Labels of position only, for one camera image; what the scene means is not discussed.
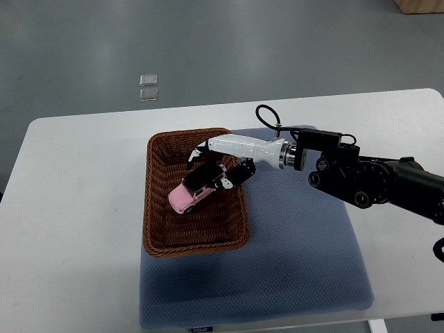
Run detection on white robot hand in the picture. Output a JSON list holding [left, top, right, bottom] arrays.
[[187, 135, 288, 190]]

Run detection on pink toy car black roof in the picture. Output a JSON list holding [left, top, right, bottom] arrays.
[[168, 162, 227, 214]]

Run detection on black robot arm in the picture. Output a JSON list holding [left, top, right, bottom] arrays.
[[187, 127, 443, 225]]

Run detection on brown woven wicker basket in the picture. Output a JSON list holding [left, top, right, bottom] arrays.
[[142, 128, 250, 258]]

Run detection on upper silver floor plate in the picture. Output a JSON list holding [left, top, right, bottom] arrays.
[[139, 74, 158, 87]]

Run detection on blue-grey quilted mat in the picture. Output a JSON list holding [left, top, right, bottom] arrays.
[[138, 124, 375, 330]]

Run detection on wooden box corner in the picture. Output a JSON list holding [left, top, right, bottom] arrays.
[[395, 0, 444, 15]]

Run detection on black cable loop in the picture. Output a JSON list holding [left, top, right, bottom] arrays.
[[255, 104, 315, 140]]

